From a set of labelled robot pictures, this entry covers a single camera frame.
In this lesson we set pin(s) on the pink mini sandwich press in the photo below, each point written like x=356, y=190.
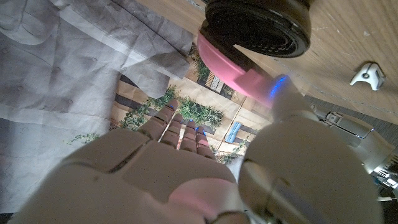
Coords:
x=258, y=28

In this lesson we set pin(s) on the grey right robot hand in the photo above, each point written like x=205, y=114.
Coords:
x=149, y=180

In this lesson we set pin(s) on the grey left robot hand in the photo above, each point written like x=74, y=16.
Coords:
x=348, y=137

